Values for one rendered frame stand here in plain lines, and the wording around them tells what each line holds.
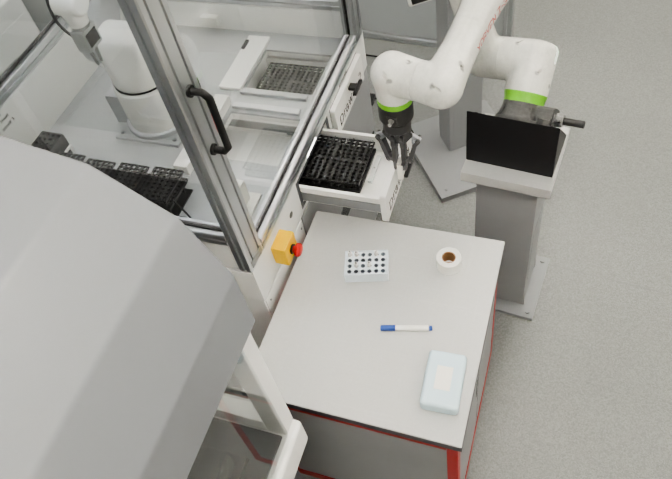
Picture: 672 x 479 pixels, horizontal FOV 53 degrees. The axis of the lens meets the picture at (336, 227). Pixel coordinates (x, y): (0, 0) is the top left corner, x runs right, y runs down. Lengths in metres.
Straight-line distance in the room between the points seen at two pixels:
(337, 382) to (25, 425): 1.04
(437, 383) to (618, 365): 1.12
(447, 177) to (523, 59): 1.12
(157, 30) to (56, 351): 0.62
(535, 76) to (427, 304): 0.74
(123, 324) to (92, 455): 0.16
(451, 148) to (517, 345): 1.02
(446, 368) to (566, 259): 1.29
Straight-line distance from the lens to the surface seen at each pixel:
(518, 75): 2.10
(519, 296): 2.70
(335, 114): 2.16
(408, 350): 1.80
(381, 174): 2.06
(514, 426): 2.55
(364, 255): 1.95
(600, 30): 3.99
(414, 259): 1.95
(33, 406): 0.89
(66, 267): 0.94
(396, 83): 1.65
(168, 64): 1.31
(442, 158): 3.19
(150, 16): 1.27
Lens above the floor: 2.36
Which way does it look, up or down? 51 degrees down
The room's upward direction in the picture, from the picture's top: 13 degrees counter-clockwise
